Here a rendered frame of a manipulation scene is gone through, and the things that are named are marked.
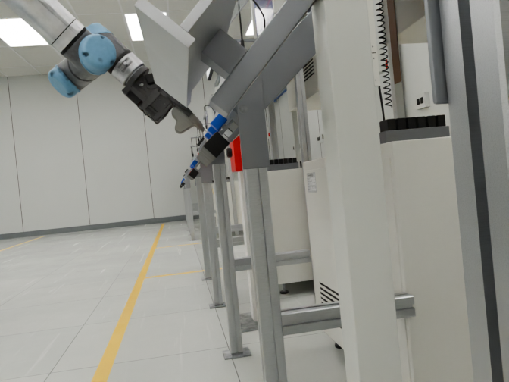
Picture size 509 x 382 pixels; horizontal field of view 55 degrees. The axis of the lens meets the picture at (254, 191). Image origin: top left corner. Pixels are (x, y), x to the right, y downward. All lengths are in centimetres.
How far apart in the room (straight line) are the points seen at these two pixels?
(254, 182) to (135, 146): 894
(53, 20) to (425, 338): 98
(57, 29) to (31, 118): 910
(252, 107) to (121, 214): 895
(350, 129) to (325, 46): 12
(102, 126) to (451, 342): 915
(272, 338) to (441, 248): 39
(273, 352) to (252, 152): 37
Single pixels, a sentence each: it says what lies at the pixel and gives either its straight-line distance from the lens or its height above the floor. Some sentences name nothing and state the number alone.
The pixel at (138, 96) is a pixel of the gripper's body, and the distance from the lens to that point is 125.
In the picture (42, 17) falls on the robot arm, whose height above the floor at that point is 93.
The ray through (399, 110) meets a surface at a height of 77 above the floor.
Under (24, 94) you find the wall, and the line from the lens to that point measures 1029.
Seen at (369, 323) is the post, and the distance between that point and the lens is 69.
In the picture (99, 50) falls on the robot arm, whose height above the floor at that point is 86.
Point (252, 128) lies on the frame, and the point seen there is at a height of 66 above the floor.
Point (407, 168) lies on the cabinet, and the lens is 103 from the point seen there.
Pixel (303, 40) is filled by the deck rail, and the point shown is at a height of 83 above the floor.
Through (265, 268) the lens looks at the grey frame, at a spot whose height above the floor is 41.
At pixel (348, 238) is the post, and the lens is 66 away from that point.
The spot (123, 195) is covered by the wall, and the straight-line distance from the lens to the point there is 978.
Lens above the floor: 56
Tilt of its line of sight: 1 degrees down
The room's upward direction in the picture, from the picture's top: 6 degrees counter-clockwise
